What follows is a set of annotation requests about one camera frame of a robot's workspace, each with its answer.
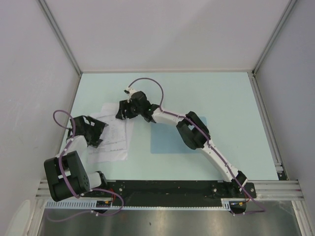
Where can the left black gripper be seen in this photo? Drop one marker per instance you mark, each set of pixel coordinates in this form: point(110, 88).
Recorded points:
point(98, 127)

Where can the left aluminium corner post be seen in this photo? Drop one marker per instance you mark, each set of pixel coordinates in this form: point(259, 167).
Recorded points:
point(59, 35)

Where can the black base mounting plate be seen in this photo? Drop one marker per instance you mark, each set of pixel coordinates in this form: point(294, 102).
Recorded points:
point(178, 193)

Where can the blank white paper sheet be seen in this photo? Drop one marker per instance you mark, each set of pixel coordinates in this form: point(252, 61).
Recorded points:
point(97, 156)

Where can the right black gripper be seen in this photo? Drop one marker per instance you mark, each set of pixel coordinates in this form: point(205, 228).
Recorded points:
point(124, 106)

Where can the white slotted cable duct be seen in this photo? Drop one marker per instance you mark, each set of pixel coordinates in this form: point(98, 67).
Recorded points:
point(96, 205)

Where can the printed paper sheet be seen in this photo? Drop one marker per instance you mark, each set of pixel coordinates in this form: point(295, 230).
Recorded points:
point(114, 134)

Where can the right aluminium corner post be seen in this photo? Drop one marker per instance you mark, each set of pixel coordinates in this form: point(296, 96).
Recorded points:
point(275, 33)

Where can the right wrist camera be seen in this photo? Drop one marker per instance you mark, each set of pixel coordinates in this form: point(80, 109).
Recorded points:
point(129, 92)

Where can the light blue clipboard folder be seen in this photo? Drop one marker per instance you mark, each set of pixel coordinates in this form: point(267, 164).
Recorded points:
point(165, 138)

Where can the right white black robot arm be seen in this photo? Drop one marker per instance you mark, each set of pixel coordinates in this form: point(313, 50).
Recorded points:
point(192, 130)

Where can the aluminium front rail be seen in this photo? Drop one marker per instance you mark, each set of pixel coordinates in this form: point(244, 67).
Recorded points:
point(278, 190)

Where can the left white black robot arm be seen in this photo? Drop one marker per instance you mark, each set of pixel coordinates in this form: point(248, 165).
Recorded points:
point(65, 173)

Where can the right aluminium side rail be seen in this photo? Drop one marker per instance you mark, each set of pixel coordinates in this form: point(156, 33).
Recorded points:
point(280, 169)

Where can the aluminium corner post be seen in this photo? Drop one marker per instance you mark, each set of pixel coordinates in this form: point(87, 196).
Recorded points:
point(59, 35)
point(275, 33)

